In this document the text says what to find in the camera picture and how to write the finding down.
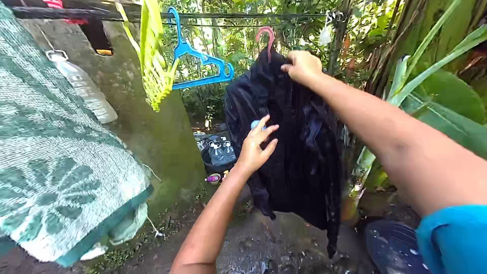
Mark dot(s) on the person's body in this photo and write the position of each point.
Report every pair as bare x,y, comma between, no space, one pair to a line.
456,239

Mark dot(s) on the person's right thumb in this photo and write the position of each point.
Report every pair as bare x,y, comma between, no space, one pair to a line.
288,68

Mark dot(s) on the person's right fingers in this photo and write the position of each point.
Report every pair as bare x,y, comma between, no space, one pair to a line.
293,56

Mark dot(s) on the person's left hand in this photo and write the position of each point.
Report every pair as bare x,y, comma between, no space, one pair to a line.
252,150

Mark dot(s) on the blue plastic clothes hanger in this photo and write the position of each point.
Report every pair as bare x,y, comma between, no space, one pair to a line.
183,48

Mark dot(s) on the clear hanging plastic bag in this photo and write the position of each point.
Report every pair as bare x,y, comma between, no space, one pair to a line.
325,36

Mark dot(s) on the large green-leaved plant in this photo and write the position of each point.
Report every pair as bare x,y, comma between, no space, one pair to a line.
449,91

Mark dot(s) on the person's left forearm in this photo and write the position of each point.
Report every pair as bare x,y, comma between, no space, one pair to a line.
213,217

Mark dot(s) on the purple pink bottle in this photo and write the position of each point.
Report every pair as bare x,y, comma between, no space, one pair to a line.
211,178

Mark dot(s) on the person's left thumb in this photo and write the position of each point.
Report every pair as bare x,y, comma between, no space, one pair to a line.
269,149

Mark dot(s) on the light blue round object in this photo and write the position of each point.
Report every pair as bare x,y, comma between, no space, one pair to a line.
255,124

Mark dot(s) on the person's right hand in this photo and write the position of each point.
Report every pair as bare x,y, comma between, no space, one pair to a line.
306,68

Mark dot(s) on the black round tub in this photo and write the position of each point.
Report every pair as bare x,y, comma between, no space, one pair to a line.
218,166

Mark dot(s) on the green white floral towel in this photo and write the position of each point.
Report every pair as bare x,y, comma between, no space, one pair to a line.
64,171

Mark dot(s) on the green trees and bushes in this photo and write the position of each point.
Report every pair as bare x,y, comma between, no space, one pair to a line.
236,42

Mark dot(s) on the person's right forearm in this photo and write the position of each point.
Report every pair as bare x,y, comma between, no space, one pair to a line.
399,140

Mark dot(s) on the person's left index finger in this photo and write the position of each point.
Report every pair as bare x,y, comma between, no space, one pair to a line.
270,131

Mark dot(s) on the red cloth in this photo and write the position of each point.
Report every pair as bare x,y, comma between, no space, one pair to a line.
55,4

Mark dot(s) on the large clear plastic bottle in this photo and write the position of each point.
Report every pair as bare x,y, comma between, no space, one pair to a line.
85,87

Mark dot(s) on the pink clothes hanger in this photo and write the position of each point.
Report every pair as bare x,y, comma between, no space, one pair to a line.
270,36

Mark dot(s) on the person's left fingers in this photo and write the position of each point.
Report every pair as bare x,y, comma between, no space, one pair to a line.
262,122

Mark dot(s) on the dark horizontal pole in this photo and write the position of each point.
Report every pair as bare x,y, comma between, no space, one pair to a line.
76,13

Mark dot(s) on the black long-sleeved shirt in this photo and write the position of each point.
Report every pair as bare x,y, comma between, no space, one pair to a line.
289,152

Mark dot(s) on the dark blue plastic basin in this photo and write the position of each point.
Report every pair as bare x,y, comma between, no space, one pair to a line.
392,243

